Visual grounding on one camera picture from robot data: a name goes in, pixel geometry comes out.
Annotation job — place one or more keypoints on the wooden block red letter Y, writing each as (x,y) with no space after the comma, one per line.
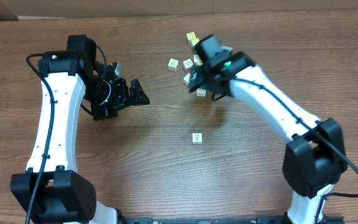
(173,64)

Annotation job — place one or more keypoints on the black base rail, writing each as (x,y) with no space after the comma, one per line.
(257,220)

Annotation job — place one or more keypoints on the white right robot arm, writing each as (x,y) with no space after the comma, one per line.
(314,149)

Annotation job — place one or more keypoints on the plain wooden picture block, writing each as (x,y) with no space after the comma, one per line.
(196,59)

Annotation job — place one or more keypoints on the far yellow wooden block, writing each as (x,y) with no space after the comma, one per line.
(190,36)

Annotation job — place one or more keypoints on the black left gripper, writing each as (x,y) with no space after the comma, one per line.
(122,99)

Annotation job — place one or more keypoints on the wooden block blue X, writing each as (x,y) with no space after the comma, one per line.
(193,42)

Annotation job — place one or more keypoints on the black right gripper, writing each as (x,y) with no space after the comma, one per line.
(202,78)

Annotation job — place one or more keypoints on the wooden block red apple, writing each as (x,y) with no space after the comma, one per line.
(197,138)

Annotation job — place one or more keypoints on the wooden block red letter I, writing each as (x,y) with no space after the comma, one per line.
(186,79)

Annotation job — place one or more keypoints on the wooden block green side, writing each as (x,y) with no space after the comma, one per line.
(201,92)

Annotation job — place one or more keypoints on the wooden block red letter M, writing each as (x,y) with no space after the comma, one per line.
(188,65)

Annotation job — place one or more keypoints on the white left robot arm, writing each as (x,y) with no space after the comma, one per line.
(51,190)

